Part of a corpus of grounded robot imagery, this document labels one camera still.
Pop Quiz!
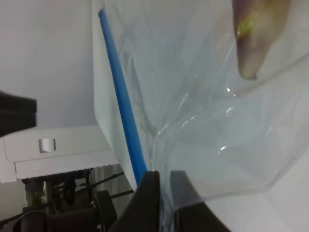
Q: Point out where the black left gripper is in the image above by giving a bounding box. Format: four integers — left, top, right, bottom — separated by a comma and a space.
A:
0, 91, 37, 137

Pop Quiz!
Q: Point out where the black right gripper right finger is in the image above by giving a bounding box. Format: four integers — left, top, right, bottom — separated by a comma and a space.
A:
170, 171, 230, 232

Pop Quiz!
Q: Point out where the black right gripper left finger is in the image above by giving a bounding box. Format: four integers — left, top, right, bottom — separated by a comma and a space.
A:
110, 171, 160, 232

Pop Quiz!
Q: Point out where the clear zip bag blue zipper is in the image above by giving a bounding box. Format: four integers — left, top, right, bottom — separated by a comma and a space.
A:
93, 0, 309, 232

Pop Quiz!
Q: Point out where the black office chair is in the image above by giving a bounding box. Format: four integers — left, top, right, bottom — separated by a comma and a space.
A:
1, 190, 117, 232

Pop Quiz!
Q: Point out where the purple eggplant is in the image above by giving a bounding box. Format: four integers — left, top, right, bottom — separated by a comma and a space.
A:
232, 0, 291, 80

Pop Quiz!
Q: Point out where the white cabinet with handle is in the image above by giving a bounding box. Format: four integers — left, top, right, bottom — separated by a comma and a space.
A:
0, 125, 118, 183

